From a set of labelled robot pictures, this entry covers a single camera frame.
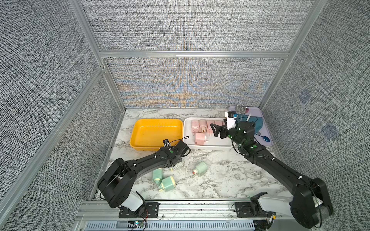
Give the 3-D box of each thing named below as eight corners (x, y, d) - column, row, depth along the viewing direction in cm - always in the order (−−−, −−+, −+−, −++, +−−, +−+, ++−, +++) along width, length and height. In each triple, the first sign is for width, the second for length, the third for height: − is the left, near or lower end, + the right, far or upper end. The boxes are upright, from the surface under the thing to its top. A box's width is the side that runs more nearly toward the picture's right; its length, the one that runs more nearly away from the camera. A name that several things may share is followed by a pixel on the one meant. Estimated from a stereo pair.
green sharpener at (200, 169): (192, 175, 87) (193, 171, 81) (199, 165, 91) (200, 159, 85) (200, 181, 85) (201, 176, 79) (207, 170, 89) (208, 164, 83)
